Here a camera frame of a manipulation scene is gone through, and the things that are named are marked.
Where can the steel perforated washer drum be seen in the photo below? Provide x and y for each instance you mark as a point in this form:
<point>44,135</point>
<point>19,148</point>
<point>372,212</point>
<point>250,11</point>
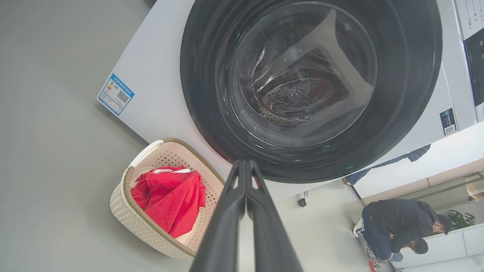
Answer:
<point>298,98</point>

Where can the beige perforated laundry basket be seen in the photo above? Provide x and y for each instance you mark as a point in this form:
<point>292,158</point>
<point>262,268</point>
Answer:
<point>136,223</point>

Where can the person with dark hair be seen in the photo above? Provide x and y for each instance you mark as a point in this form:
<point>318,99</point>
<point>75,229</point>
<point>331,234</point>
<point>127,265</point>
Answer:
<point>419,246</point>

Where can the black round glass washer door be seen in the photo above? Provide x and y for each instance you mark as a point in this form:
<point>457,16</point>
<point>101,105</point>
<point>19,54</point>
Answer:
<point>401,113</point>

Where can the small red object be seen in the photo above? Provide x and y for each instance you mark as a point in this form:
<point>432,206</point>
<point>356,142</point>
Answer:
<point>373,260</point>

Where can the black washer control panel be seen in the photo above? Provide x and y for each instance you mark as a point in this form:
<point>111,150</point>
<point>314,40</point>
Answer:
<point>477,68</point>

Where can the small dark QR sticker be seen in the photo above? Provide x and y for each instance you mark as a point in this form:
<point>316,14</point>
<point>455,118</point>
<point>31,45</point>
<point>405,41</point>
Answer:
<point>448,121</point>

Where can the red and white garment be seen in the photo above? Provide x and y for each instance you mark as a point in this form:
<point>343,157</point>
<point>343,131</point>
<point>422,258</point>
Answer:
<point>170,200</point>

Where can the blue energy label sticker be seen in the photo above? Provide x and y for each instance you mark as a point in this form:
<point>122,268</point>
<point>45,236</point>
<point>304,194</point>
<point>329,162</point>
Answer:
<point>116,94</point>

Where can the crouching person in black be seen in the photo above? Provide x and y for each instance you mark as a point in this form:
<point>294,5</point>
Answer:
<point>401,219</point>

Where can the white front-load washing machine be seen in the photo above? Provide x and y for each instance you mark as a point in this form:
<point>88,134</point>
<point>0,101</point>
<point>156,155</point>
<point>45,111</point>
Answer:
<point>159,75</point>

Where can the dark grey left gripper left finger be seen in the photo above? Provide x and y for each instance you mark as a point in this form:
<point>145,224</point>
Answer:
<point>223,234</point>

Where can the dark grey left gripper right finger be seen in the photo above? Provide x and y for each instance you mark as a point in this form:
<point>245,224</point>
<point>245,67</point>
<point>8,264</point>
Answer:
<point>270,238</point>

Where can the white low cabinet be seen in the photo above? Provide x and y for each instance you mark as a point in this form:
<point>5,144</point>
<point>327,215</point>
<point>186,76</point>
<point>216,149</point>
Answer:
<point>453,245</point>

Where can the grey metal leg with caster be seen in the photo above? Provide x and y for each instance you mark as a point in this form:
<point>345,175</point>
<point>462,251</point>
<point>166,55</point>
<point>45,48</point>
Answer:
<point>302,199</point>

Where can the green potted plant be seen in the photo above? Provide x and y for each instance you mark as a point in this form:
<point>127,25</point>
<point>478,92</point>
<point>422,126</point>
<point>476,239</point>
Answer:
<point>459,220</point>

